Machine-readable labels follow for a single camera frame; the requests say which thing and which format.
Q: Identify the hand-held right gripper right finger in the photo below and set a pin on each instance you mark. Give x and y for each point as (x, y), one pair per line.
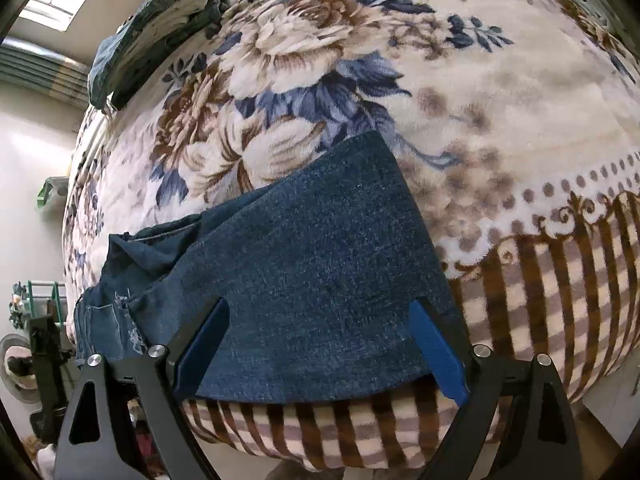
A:
(440, 355)

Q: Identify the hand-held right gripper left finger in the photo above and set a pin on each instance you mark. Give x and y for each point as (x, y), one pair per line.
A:
(200, 355)

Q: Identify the dark blue jeans pants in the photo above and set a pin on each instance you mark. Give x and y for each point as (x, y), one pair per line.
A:
(310, 280)

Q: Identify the round grey disc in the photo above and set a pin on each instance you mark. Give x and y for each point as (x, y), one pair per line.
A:
(17, 370)

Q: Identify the teal storage rack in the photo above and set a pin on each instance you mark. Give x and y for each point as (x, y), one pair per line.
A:
(40, 297)

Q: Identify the green and white bag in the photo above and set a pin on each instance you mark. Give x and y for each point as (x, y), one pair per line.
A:
(52, 191)

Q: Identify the floral checked blanket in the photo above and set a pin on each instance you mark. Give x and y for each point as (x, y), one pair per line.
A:
(500, 110)

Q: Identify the grey-blue striped curtain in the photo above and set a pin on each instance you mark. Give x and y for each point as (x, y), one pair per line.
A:
(45, 72)

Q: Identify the stack of folded jeans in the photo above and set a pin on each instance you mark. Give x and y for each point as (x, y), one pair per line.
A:
(155, 25)

